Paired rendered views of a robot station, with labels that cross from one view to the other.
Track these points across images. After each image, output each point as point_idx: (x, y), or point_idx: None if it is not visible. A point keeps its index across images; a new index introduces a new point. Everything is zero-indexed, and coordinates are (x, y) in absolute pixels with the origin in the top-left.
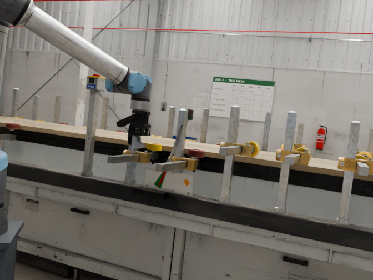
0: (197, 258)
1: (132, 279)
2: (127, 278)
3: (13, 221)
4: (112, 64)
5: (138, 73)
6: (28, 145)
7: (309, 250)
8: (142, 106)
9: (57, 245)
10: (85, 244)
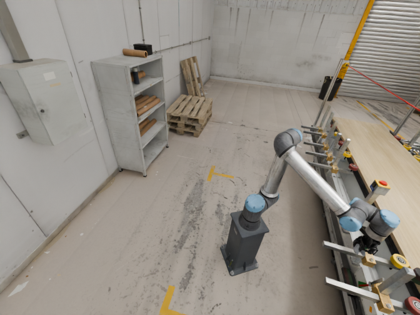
0: None
1: (345, 299)
2: (344, 295)
3: (265, 227)
4: (331, 202)
5: (351, 220)
6: (355, 182)
7: None
8: (371, 235)
9: None
10: None
